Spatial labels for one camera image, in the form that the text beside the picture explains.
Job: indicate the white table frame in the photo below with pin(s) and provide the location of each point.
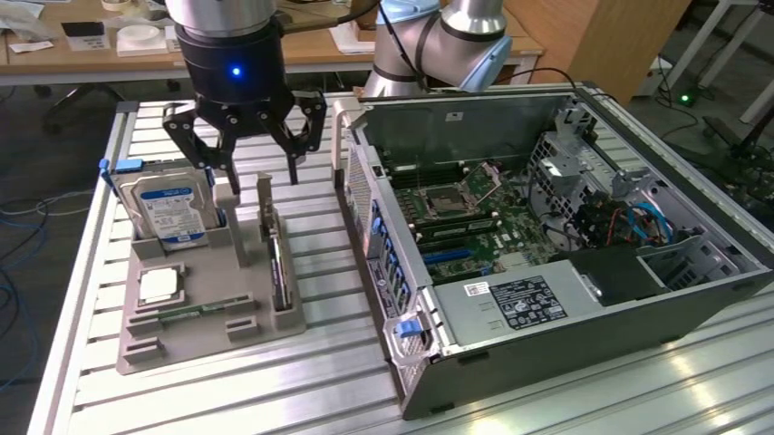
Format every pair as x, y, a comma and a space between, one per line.
758, 99

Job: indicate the grey metal drive cage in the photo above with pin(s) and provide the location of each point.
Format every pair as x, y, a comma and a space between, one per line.
574, 172

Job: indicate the CPU socket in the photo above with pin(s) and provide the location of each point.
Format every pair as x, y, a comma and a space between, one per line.
445, 201

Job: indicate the open grey PC case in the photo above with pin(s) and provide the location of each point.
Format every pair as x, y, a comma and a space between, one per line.
545, 362

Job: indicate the black office chair base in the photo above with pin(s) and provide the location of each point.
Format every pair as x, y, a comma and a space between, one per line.
79, 104

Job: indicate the white box with tape roll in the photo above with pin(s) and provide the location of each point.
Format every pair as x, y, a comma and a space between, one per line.
142, 43

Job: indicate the grey plastic parts rack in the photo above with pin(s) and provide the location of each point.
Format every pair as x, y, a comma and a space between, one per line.
206, 281

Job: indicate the white paper stack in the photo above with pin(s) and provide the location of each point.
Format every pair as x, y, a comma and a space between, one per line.
351, 38

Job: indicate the graphics card with metal bracket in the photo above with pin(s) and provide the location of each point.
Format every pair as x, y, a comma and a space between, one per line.
278, 272

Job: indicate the silver CPU chip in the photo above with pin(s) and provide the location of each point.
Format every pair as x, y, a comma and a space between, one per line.
158, 287

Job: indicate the blue slot retention clip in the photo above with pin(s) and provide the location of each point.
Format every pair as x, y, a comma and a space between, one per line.
403, 290
377, 226
395, 271
387, 246

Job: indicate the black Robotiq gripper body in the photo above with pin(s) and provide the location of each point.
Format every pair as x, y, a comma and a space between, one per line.
233, 59

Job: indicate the green motherboard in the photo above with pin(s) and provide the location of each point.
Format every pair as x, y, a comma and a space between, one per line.
514, 226

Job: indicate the white box with black lid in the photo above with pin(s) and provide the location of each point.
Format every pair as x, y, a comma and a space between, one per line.
84, 36

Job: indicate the blue expansion slot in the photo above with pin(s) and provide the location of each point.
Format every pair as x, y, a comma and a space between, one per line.
447, 257

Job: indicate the blue case latch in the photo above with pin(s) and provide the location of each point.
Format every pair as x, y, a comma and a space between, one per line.
406, 328

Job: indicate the grey power supply unit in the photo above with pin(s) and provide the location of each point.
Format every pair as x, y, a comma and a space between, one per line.
483, 317

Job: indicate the silver chipset heatsink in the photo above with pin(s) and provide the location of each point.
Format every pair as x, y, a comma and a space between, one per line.
518, 260

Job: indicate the green RAM stick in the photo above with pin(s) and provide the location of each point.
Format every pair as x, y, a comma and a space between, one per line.
187, 312

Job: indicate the installed dark RAM stick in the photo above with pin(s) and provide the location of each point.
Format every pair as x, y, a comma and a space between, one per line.
459, 229

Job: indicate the plain white box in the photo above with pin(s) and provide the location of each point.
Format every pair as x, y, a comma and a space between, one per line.
171, 44

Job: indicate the white paper label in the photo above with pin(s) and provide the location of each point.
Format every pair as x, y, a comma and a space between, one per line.
30, 46

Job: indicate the metal socket cover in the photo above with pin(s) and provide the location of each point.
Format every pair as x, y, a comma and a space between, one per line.
483, 181

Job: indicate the wooden desk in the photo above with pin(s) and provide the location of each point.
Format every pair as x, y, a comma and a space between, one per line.
91, 63

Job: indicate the hard disk in blue caddy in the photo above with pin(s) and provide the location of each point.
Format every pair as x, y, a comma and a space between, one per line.
170, 208

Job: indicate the beige tape roll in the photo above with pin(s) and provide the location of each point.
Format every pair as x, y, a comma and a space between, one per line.
115, 4

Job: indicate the wooden cabinet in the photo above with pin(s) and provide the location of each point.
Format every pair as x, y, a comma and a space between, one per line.
605, 45

